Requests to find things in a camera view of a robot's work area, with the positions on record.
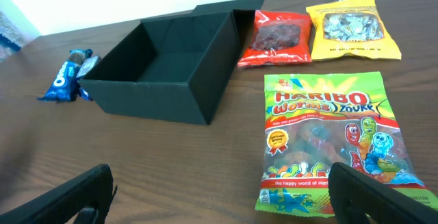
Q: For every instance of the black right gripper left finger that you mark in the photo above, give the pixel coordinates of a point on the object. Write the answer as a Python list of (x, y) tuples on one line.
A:
[(87, 197)]

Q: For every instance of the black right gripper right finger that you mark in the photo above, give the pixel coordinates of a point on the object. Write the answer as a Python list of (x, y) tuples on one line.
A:
[(356, 198)]

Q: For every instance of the Haribo worms candy bag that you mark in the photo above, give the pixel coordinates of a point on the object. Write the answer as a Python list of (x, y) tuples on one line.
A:
[(313, 121)]

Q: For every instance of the blue Oreo cookie pack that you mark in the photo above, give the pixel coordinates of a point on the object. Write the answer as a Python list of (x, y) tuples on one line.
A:
[(63, 88)]

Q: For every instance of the yellow snack bag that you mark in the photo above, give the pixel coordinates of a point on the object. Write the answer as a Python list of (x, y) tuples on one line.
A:
[(350, 28)]

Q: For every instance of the red snack bag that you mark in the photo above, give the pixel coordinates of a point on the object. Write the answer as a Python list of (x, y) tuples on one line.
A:
[(278, 38)]

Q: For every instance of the Dairy Milk chocolate bar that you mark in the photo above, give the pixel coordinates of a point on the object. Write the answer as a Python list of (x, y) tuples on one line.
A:
[(86, 67)]

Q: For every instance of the black open gift box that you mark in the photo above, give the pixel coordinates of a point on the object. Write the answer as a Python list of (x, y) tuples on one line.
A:
[(174, 68)]

